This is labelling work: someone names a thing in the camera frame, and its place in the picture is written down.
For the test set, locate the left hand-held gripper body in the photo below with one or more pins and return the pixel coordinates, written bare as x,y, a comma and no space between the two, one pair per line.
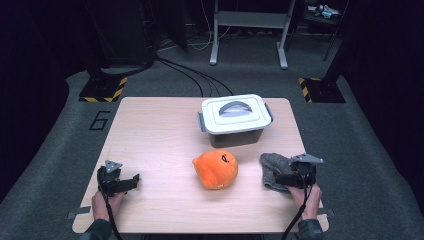
108,180

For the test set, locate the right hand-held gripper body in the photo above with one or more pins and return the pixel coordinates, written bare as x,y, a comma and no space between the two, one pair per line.
305,173

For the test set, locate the grey towel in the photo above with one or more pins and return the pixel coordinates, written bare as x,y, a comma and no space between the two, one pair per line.
271,166

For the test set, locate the grey translucent storage box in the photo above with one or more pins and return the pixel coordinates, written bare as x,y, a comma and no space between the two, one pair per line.
233,139

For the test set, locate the orange plush toy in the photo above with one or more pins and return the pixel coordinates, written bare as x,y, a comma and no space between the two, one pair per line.
215,170

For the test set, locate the person's left hand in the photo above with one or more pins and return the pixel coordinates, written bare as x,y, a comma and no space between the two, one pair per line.
103,206

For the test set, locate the person's right hand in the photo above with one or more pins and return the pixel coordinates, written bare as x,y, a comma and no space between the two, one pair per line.
311,203

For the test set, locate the grey tape strip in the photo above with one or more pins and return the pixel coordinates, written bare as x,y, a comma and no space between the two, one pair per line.
328,212
78,211

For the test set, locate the black stand base hazard stripes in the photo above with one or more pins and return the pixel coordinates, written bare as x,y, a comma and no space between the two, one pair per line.
103,90
321,90

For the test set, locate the black cabinet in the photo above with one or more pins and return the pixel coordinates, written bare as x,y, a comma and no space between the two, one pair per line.
123,30

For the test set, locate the dark shelf with small things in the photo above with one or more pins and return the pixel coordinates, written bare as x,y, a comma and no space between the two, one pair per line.
323,11

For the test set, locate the white metal desk frame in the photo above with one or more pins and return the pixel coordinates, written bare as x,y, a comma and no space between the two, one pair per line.
250,20

